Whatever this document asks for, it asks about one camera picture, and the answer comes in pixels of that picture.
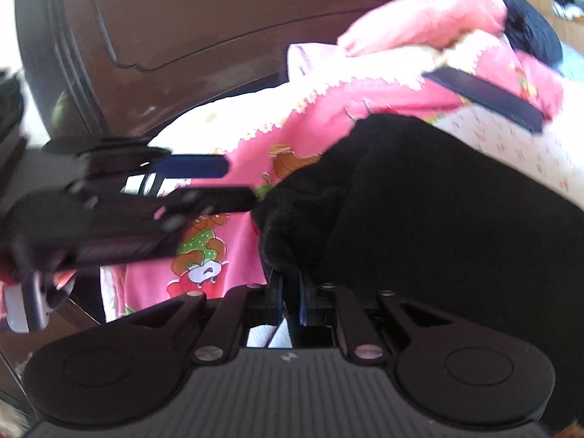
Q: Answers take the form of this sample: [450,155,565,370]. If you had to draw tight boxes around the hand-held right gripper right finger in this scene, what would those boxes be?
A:
[296,270,458,366]

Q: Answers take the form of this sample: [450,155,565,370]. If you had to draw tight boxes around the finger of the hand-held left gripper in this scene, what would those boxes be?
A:
[68,185,257,234]
[42,138,230,180]

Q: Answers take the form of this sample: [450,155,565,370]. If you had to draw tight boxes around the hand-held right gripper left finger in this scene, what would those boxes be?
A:
[128,280,287,366]

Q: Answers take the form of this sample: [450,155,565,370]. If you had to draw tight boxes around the black pants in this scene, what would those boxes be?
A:
[251,114,584,438]

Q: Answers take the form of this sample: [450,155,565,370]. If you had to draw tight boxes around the printed cartoon blanket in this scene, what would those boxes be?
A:
[99,32,584,348]

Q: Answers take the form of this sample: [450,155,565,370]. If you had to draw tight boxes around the dark wooden headboard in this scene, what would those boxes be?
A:
[0,0,464,426]

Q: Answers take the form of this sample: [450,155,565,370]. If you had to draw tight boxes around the pink fleece pillow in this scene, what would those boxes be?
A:
[338,0,510,58]

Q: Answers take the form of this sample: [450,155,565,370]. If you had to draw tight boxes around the dark blue tablet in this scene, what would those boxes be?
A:
[422,66,544,134]

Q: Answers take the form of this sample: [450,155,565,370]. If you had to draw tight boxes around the navy quilted jacket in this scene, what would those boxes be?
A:
[493,0,563,67]

